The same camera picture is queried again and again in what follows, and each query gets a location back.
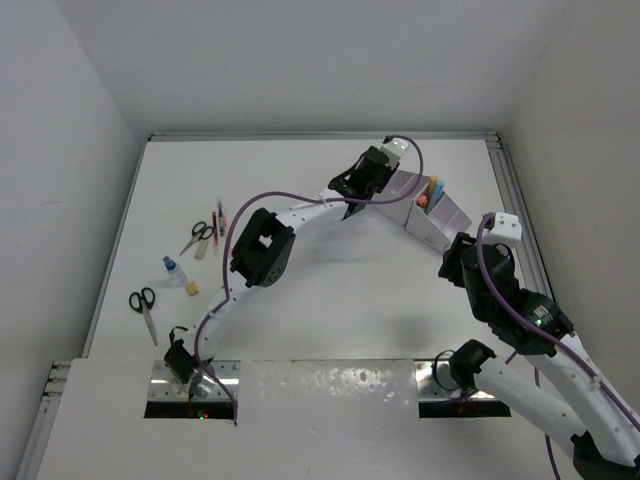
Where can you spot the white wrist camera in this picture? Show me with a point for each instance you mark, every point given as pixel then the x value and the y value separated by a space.
pixel 503 228
pixel 394 149

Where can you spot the white purple desk organizer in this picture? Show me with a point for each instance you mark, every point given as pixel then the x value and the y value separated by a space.
pixel 435 226

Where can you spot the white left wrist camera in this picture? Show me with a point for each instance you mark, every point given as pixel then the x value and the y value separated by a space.
pixel 394 149

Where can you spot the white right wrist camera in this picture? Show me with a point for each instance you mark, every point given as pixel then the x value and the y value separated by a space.
pixel 503 228

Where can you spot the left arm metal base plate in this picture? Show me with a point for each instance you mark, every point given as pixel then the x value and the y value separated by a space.
pixel 165 387

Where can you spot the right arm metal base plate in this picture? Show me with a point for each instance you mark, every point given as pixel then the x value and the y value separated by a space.
pixel 434 383

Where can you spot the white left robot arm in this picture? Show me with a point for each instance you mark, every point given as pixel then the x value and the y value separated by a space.
pixel 264 230

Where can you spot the green pen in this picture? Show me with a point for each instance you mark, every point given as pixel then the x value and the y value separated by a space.
pixel 221 222

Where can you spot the small yellow eraser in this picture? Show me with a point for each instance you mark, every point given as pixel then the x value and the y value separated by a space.
pixel 191 288

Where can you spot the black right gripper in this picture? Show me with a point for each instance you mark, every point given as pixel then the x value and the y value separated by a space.
pixel 449 268

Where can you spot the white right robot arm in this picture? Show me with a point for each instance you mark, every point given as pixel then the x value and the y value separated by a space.
pixel 585 418

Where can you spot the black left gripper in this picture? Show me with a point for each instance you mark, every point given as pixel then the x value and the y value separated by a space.
pixel 388 171

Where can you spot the small black handled scissors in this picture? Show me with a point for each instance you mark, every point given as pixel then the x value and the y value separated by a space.
pixel 200 231

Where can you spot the beige eraser stick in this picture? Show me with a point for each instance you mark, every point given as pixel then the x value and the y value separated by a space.
pixel 201 249

